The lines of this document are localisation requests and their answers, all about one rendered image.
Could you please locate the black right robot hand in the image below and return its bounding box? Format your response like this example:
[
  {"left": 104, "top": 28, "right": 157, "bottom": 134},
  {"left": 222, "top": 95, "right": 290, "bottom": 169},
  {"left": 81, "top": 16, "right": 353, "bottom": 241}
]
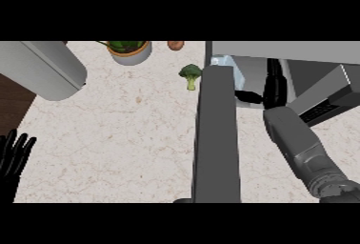
[{"left": 232, "top": 58, "right": 287, "bottom": 111}]

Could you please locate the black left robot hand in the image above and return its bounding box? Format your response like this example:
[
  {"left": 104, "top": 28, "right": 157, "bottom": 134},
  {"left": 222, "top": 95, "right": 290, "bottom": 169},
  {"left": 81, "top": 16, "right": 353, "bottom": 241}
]
[{"left": 0, "top": 128, "right": 38, "bottom": 204}]

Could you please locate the pale blue milk carton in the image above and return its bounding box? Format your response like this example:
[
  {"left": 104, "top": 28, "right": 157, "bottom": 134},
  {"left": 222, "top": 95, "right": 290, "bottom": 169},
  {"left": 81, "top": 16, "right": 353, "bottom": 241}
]
[{"left": 207, "top": 54, "right": 247, "bottom": 93}]

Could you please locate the grey microwave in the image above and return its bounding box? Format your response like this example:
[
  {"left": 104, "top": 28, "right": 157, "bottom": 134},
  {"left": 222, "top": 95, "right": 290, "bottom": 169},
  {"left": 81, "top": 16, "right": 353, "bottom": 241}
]
[{"left": 203, "top": 40, "right": 360, "bottom": 128}]

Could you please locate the green broccoli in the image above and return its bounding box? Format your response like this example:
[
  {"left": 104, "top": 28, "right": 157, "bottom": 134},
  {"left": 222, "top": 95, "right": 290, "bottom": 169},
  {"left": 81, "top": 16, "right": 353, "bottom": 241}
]
[{"left": 176, "top": 63, "right": 203, "bottom": 92}]

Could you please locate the brown bread roll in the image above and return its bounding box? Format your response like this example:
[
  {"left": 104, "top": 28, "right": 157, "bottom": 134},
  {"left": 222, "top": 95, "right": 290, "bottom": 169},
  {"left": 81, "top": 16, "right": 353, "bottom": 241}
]
[{"left": 165, "top": 40, "right": 185, "bottom": 51}]

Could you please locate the grey rounded appliance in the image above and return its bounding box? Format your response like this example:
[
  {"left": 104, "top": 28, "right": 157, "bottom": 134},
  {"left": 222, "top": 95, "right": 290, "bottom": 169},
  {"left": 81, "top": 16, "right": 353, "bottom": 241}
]
[{"left": 0, "top": 40, "right": 88, "bottom": 102}]

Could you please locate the potted plant in white pot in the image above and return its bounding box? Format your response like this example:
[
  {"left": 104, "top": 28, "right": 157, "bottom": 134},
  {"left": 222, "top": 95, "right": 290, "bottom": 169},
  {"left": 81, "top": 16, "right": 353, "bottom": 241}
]
[{"left": 95, "top": 40, "right": 153, "bottom": 67}]

